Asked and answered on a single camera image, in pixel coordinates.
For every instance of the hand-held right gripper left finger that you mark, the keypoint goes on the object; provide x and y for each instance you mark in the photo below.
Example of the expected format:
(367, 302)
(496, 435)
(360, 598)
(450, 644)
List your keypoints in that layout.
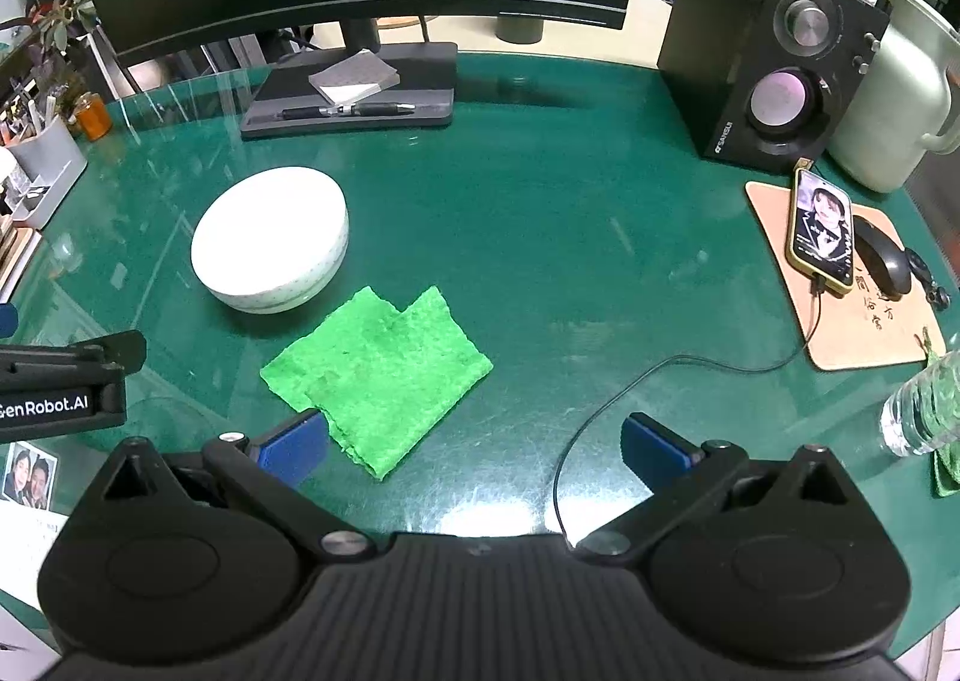
(294, 445)

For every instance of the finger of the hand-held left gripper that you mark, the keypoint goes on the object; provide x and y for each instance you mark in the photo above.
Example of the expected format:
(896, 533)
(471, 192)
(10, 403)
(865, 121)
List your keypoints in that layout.
(127, 349)

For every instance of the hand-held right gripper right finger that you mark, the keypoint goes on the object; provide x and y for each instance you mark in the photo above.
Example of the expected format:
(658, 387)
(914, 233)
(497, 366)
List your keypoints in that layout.
(654, 452)

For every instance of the green cleaning cloth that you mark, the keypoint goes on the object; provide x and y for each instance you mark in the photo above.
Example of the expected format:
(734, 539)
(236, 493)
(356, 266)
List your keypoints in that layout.
(390, 373)

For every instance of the white bowl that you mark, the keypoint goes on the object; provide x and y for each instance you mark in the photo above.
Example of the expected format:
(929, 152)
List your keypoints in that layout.
(270, 238)

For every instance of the small photo print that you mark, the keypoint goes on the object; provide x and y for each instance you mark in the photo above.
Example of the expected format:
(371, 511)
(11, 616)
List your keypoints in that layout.
(28, 475)

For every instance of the stack of books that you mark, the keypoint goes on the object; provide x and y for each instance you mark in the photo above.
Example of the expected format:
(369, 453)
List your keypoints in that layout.
(16, 261)

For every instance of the grey desk organizer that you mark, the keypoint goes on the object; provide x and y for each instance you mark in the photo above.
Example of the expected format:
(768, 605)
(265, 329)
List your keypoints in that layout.
(52, 163)

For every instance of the orange jar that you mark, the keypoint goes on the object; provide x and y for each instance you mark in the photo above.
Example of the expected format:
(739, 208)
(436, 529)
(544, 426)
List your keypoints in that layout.
(94, 118)

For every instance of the cork mouse pad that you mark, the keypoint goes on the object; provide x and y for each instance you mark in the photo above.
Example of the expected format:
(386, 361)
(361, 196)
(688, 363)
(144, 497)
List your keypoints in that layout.
(877, 328)

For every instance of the clear plastic water bottle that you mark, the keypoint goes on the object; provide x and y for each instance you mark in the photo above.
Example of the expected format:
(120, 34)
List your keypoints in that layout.
(922, 411)

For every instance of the smartphone in yellow case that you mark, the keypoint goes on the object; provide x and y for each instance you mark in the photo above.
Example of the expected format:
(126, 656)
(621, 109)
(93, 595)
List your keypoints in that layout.
(823, 223)

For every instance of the small green cloth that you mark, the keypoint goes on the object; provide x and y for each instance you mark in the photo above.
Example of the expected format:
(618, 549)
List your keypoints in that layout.
(946, 475)

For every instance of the black computer mouse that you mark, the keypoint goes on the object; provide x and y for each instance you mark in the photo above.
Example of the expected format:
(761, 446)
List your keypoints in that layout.
(883, 257)

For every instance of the black pen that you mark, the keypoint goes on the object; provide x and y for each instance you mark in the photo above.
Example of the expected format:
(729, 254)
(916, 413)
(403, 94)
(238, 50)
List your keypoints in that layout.
(345, 110)

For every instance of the black key fob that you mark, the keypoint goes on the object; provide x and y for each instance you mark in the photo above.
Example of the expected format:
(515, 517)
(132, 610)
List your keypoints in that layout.
(919, 266)

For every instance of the potted plant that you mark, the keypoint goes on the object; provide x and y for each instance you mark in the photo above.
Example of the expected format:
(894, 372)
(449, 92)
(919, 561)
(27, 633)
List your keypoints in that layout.
(52, 28)

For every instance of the grey notepad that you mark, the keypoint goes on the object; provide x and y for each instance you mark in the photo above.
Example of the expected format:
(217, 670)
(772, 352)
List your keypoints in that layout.
(352, 77)

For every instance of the grey monitor stand base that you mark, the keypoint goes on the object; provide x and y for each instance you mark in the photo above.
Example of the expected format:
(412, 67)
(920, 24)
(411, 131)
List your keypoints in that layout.
(420, 73)

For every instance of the black speaker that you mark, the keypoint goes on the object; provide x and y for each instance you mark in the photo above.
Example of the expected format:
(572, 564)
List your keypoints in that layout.
(720, 51)

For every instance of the olive green cup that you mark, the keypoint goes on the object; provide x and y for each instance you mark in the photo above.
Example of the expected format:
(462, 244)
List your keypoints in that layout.
(519, 30)

